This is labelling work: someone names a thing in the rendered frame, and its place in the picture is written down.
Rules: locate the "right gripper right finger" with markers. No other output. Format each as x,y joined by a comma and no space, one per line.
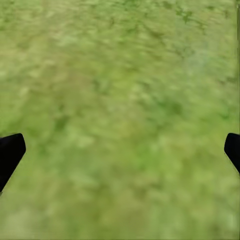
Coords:
232,149

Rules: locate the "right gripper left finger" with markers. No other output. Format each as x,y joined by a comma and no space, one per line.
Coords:
12,149

